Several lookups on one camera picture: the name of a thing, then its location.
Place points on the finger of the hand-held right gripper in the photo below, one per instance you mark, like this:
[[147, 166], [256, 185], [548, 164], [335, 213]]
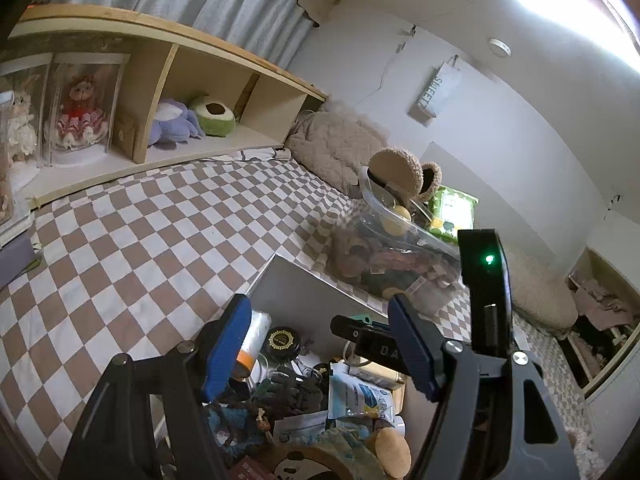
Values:
[[367, 340]]

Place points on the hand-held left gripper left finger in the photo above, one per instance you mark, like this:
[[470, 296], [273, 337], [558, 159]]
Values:
[[225, 355]]

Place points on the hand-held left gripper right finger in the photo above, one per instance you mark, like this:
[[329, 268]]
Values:
[[415, 345]]

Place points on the white storage box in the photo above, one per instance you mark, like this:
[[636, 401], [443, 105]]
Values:
[[305, 300]]

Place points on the clear tape roll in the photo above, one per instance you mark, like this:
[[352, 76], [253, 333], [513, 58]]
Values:
[[252, 342]]

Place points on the blue white packet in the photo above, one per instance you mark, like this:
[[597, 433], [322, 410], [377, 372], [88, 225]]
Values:
[[357, 395]]

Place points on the black round jar lid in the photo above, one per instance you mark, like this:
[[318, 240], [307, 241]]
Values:
[[283, 342]]

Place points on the black gloves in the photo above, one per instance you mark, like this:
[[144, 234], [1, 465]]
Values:
[[292, 390]]

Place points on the blue fuzzy cloth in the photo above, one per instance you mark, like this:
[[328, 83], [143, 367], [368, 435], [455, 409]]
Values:
[[240, 430]]

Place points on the clear plastic bin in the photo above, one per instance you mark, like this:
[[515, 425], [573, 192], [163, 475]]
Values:
[[400, 270]]

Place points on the green wet wipes pack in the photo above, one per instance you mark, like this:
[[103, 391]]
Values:
[[452, 212]]

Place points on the floral fabric pouch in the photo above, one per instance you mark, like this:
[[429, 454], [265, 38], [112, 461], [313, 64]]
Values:
[[350, 442]]

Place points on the round wooden lid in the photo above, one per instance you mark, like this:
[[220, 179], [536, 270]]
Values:
[[392, 452]]

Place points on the yellow ball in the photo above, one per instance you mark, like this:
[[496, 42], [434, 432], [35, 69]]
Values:
[[397, 220]]

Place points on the pile of clothes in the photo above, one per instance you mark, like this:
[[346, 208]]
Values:
[[600, 310]]

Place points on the red cigarette pack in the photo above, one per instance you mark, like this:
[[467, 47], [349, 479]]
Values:
[[252, 470]]

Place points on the open closet shelf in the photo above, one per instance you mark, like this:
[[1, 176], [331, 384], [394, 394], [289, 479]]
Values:
[[615, 310]]

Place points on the checkered bed sheet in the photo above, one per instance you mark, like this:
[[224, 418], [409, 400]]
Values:
[[150, 235]]

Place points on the brown fuzzy slippers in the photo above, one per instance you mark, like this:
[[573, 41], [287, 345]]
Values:
[[400, 172]]

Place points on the fluffy beige pillow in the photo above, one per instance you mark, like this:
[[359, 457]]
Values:
[[335, 145]]

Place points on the hanging paper bag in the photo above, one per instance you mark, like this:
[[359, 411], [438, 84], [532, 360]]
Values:
[[434, 91]]

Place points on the grey notebook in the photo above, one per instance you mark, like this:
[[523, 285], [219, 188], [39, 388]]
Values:
[[17, 260]]

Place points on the purple plush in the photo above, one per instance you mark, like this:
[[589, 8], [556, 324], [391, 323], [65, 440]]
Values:
[[172, 125]]

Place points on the round ceiling lamp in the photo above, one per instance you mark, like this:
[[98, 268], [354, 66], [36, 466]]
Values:
[[499, 48]]

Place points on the avocado plush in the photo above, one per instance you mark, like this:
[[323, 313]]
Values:
[[215, 116]]

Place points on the small brown box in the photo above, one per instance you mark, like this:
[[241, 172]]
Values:
[[124, 137]]

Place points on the wooden bedside shelf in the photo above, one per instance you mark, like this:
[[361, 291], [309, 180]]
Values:
[[150, 85]]

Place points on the red doll in clear case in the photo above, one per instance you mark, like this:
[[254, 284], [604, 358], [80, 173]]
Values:
[[80, 110]]

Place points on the rabbit doll in clear case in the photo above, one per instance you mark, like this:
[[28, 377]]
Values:
[[22, 115]]

